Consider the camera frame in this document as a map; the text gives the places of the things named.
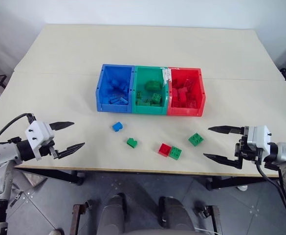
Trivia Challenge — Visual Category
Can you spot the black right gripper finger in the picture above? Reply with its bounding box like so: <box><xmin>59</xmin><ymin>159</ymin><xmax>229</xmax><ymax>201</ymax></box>
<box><xmin>203</xmin><ymin>153</ymin><xmax>242</xmax><ymax>170</ymax></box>
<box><xmin>207</xmin><ymin>125</ymin><xmax>245</xmax><ymax>135</ymax></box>

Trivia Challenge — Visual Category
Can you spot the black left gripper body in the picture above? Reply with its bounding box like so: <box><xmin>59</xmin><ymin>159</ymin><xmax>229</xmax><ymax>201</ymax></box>
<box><xmin>38</xmin><ymin>140</ymin><xmax>58</xmax><ymax>158</ymax></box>

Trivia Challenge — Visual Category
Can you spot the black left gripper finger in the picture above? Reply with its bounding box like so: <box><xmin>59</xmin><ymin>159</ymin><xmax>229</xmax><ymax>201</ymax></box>
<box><xmin>55</xmin><ymin>142</ymin><xmax>86</xmax><ymax>160</ymax></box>
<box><xmin>50</xmin><ymin>121</ymin><xmax>75</xmax><ymax>131</ymax></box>

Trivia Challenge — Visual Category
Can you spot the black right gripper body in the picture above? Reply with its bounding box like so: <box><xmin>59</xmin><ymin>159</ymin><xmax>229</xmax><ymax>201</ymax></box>
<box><xmin>235</xmin><ymin>126</ymin><xmax>264</xmax><ymax>165</ymax></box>

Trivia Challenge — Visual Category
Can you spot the brown cardboard piece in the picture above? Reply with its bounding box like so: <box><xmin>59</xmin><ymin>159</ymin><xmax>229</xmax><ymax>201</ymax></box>
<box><xmin>22</xmin><ymin>170</ymin><xmax>47</xmax><ymax>189</ymax></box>

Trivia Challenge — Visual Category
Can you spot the red plastic bin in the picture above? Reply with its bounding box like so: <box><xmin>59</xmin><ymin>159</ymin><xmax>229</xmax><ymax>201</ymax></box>
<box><xmin>166</xmin><ymin>67</ymin><xmax>206</xmax><ymax>117</ymax></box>

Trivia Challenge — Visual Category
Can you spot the small blue toy brick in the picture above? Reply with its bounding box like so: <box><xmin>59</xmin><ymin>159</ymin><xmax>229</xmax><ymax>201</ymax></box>
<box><xmin>112</xmin><ymin>121</ymin><xmax>125</xmax><ymax>133</ymax></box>

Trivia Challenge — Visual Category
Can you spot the blue plastic bin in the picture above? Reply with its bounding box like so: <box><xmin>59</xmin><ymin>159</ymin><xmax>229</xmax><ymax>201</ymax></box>
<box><xmin>95</xmin><ymin>64</ymin><xmax>136</xmax><ymax>113</ymax></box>

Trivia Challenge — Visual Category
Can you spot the tall red toy brick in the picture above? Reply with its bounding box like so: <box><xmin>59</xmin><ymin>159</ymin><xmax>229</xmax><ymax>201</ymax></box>
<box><xmin>177</xmin><ymin>88</ymin><xmax>189</xmax><ymax>101</ymax></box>

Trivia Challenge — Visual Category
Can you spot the rusty brown metal bar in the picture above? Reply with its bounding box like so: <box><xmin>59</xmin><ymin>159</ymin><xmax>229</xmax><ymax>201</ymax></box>
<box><xmin>71</xmin><ymin>204</ymin><xmax>85</xmax><ymax>235</ymax></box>
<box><xmin>205</xmin><ymin>205</ymin><xmax>223</xmax><ymax>235</ymax></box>

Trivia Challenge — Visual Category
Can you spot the flat blue toy brick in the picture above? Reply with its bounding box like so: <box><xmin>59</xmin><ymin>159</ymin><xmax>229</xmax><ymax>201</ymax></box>
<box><xmin>109</xmin><ymin>96</ymin><xmax>129</xmax><ymax>105</ymax></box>

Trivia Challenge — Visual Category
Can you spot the flat red toy brick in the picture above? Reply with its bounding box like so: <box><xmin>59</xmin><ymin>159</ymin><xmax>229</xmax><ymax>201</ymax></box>
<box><xmin>179</xmin><ymin>77</ymin><xmax>195</xmax><ymax>89</ymax></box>

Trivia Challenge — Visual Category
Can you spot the dark rounded robot knee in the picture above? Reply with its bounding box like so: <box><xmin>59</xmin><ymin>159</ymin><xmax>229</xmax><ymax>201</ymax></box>
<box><xmin>101</xmin><ymin>193</ymin><xmax>128</xmax><ymax>235</ymax></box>
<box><xmin>158</xmin><ymin>196</ymin><xmax>195</xmax><ymax>235</ymax></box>

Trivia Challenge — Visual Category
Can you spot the white tape strip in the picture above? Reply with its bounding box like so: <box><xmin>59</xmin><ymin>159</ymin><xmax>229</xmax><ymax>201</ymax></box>
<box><xmin>160</xmin><ymin>66</ymin><xmax>173</xmax><ymax>86</ymax></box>

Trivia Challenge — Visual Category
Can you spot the green plastic bin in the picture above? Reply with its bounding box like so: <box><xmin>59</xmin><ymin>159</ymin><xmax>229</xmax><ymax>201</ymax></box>
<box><xmin>132</xmin><ymin>65</ymin><xmax>171</xmax><ymax>115</ymax></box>

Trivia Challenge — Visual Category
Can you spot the large dark green brick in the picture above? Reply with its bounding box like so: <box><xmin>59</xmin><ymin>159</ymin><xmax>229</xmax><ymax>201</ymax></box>
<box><xmin>144</xmin><ymin>80</ymin><xmax>163</xmax><ymax>92</ymax></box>

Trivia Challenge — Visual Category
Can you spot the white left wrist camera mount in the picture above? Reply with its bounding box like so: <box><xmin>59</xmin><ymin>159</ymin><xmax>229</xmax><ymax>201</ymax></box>
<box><xmin>24</xmin><ymin>120</ymin><xmax>55</xmax><ymax>161</ymax></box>

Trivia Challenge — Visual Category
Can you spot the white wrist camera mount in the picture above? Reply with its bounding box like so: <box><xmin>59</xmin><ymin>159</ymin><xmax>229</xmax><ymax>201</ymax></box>
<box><xmin>244</xmin><ymin>125</ymin><xmax>272</xmax><ymax>150</ymax></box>
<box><xmin>24</xmin><ymin>120</ymin><xmax>55</xmax><ymax>161</ymax></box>

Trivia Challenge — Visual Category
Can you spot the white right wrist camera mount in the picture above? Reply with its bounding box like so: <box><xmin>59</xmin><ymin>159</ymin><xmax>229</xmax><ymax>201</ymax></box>
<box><xmin>244</xmin><ymin>125</ymin><xmax>272</xmax><ymax>150</ymax></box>

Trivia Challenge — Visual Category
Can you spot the black table frame bar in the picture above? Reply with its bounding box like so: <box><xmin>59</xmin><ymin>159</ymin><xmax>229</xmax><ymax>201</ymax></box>
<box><xmin>14</xmin><ymin>168</ymin><xmax>85</xmax><ymax>186</ymax></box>
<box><xmin>205</xmin><ymin>174</ymin><xmax>280</xmax><ymax>190</ymax></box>

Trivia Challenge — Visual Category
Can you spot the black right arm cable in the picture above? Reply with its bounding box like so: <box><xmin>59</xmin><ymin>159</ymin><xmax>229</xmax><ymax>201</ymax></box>
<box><xmin>255</xmin><ymin>161</ymin><xmax>286</xmax><ymax>231</ymax></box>

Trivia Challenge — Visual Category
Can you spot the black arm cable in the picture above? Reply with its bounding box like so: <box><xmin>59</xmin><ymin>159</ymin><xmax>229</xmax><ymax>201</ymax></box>
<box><xmin>0</xmin><ymin>113</ymin><xmax>37</xmax><ymax>145</ymax></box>
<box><xmin>255</xmin><ymin>161</ymin><xmax>286</xmax><ymax>231</ymax></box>

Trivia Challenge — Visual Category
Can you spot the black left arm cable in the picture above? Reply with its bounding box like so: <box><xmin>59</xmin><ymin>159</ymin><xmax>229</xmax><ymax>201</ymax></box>
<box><xmin>0</xmin><ymin>113</ymin><xmax>37</xmax><ymax>145</ymax></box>

